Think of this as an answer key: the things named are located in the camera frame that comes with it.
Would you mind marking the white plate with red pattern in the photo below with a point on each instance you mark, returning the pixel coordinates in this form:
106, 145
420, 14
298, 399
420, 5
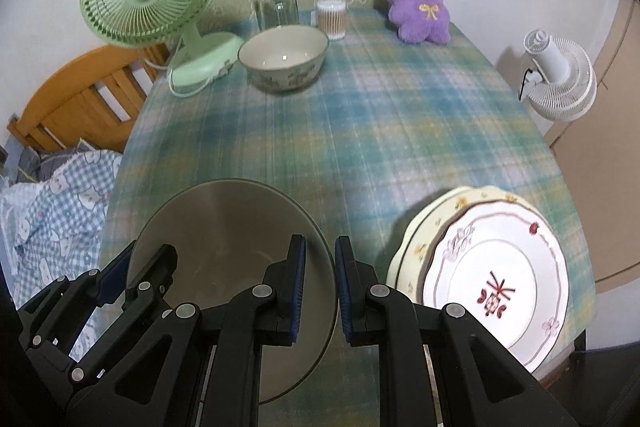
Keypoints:
500, 267

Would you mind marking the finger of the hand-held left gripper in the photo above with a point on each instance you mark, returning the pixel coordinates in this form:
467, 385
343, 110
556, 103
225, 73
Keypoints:
115, 278
150, 272

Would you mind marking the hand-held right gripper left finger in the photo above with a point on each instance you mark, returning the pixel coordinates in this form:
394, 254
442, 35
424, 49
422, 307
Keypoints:
296, 287

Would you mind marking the beige door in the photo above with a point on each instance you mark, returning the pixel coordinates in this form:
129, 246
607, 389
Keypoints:
620, 157

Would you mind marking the scalloped cream yellow-flower plate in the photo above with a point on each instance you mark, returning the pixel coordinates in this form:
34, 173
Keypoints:
425, 247

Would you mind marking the cotton swab container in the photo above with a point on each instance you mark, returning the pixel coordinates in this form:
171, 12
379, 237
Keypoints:
331, 22

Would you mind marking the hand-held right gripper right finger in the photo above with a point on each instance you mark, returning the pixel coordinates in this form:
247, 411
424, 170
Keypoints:
344, 287

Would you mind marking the white standing fan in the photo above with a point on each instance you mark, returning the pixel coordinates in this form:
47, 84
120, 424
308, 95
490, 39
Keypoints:
560, 77

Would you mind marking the glass jar with brown lid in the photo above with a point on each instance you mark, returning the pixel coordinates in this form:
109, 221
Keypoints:
275, 4

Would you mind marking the floral ceramic bowl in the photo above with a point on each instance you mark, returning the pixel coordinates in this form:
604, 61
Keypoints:
280, 52
225, 227

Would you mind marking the blue checkered blanket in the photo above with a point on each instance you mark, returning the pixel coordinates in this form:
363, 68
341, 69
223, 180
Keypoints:
50, 207

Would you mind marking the large cream yellow-flower plate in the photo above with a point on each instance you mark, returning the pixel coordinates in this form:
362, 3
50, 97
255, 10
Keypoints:
397, 259

